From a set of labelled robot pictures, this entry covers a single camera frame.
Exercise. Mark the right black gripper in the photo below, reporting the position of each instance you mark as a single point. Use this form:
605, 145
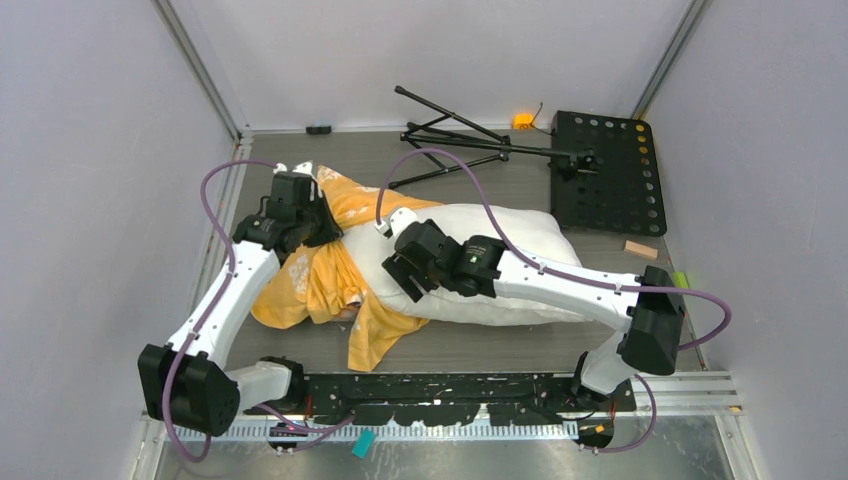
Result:
403, 268

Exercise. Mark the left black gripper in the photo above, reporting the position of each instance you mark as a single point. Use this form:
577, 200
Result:
330, 231

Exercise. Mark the yellow printed pillowcase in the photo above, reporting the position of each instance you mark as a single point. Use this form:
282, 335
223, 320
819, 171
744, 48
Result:
323, 282

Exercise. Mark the white pillow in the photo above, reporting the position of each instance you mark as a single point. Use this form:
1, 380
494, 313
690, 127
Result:
532, 230

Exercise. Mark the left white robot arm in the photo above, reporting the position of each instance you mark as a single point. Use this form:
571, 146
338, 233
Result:
184, 381

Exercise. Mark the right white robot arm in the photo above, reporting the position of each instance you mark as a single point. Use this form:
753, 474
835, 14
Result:
644, 313

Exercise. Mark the teal tape piece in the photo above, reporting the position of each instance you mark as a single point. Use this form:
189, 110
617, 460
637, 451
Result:
363, 443

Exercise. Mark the orange tape roll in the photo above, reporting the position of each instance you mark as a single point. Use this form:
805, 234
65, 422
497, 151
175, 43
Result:
523, 121

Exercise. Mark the black folded tripod stand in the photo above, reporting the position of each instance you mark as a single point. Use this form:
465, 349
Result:
501, 147

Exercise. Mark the wooden block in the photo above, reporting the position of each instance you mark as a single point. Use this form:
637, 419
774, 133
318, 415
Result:
641, 250

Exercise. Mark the black perforated metal plate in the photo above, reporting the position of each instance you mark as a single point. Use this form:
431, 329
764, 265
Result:
611, 181

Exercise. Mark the green block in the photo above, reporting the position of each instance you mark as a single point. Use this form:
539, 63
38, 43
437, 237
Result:
680, 280

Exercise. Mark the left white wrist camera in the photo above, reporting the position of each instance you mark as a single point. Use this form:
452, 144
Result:
297, 183

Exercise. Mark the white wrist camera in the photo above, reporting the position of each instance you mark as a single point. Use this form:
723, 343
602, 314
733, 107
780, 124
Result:
297, 183
397, 220

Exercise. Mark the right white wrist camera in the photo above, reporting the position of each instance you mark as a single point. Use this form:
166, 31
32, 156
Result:
397, 220

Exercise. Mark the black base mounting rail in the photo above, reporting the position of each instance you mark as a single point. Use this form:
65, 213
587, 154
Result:
451, 399

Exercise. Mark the white slotted cable duct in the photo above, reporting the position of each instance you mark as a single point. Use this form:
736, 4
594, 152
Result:
478, 430

